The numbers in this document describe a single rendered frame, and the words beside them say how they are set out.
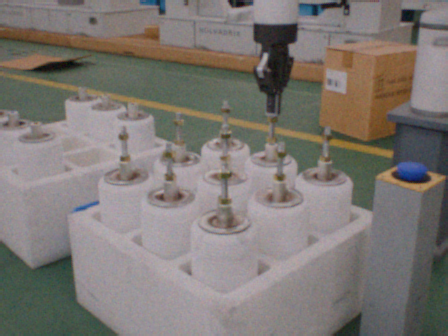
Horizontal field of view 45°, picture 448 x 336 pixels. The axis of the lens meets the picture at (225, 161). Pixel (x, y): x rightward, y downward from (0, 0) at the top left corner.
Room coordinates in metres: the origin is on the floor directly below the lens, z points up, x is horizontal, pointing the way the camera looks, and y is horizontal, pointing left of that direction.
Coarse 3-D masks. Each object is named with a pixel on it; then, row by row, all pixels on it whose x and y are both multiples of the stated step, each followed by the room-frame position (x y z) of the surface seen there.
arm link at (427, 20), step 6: (444, 6) 1.08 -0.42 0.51; (426, 12) 1.09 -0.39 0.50; (432, 12) 1.07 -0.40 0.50; (438, 12) 1.06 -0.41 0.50; (444, 12) 1.05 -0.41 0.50; (426, 18) 1.07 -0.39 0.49; (432, 18) 1.06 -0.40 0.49; (438, 18) 1.05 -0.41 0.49; (444, 18) 1.05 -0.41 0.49; (420, 24) 1.10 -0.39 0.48; (426, 24) 1.07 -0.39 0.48; (432, 24) 1.06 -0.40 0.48; (438, 24) 1.05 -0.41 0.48; (444, 24) 1.05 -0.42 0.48; (444, 30) 1.05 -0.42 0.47
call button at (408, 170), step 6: (402, 162) 0.71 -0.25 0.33; (408, 162) 0.71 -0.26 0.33; (414, 162) 0.71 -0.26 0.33; (402, 168) 0.68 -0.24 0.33; (408, 168) 0.68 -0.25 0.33; (414, 168) 0.68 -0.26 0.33; (420, 168) 0.68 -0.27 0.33; (426, 168) 0.69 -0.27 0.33; (402, 174) 0.68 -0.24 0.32; (408, 174) 0.68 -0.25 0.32; (414, 174) 0.67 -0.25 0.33; (420, 174) 0.67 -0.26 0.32; (426, 174) 0.68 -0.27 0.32
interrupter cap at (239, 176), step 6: (216, 168) 0.88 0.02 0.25; (234, 168) 0.88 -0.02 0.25; (204, 174) 0.85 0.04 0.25; (210, 174) 0.85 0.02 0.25; (216, 174) 0.86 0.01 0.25; (234, 174) 0.86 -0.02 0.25; (240, 174) 0.85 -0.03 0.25; (246, 174) 0.85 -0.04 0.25; (204, 180) 0.83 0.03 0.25; (210, 180) 0.82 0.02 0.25; (216, 180) 0.82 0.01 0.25; (228, 180) 0.83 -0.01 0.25; (234, 180) 0.82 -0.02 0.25; (240, 180) 0.82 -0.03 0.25
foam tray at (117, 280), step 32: (96, 224) 0.81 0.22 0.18; (352, 224) 0.81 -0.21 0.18; (96, 256) 0.78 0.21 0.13; (128, 256) 0.72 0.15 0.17; (320, 256) 0.71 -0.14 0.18; (352, 256) 0.78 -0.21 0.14; (96, 288) 0.79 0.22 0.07; (128, 288) 0.72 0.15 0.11; (160, 288) 0.66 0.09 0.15; (192, 288) 0.62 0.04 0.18; (256, 288) 0.62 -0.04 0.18; (288, 288) 0.66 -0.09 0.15; (320, 288) 0.72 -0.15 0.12; (352, 288) 0.79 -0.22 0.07; (128, 320) 0.73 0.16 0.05; (160, 320) 0.67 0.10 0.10; (192, 320) 0.61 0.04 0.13; (224, 320) 0.57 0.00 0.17; (256, 320) 0.61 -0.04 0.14; (288, 320) 0.66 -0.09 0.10; (320, 320) 0.72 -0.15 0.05
